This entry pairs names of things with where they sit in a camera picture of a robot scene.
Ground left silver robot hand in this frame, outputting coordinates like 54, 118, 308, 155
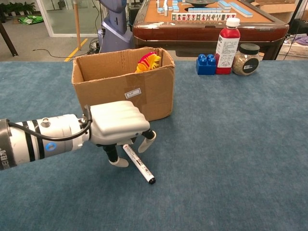
88, 100, 157, 167

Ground black white marker pen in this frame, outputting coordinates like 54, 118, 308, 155
122, 143, 156, 185

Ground feather shuttlecock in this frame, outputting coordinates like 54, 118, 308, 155
134, 51, 162, 74

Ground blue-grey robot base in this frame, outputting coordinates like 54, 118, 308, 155
97, 0, 133, 54

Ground open cardboard box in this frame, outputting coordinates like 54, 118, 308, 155
71, 47, 176, 122

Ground green plastic snack packets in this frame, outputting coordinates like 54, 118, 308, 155
17, 14, 45, 26

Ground large brown cardboard carton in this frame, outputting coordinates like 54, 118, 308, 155
254, 0, 301, 24

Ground blue building block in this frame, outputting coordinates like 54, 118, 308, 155
195, 53, 217, 76

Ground wooden pole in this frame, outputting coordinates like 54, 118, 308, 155
73, 0, 82, 51

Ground brown mahjong table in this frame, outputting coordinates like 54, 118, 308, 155
132, 0, 290, 61

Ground scattered blue mahjong tiles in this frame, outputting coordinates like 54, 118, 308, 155
156, 0, 180, 16

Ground blue table mat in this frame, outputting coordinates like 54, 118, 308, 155
0, 60, 308, 231

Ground mahjong tile row faces showing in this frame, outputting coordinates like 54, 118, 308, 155
171, 13, 237, 22

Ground red juice bottle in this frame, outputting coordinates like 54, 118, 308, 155
215, 17, 241, 75

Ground black slanted table leg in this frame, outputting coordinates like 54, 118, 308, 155
0, 21, 19, 58

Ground glass jar black lid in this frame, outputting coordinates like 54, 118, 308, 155
232, 43, 261, 77

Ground mahjong tile row blue backs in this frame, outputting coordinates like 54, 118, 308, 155
188, 7, 223, 13
230, 2, 254, 18

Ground dark mahjong table centre disc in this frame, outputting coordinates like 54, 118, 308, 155
184, 0, 217, 7

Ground potted green plants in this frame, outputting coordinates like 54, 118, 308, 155
0, 1, 37, 17

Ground stacked blue mahjong tiles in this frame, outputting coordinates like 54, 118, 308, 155
217, 0, 232, 11

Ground white plastic basket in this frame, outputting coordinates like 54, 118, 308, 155
278, 39, 308, 58

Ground purple cloth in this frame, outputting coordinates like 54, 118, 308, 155
291, 35, 308, 47

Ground black tripod stand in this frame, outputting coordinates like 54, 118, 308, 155
287, 0, 304, 27

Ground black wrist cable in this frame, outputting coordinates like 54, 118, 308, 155
7, 104, 93, 142

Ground black floor cable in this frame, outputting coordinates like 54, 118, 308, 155
32, 49, 76, 59

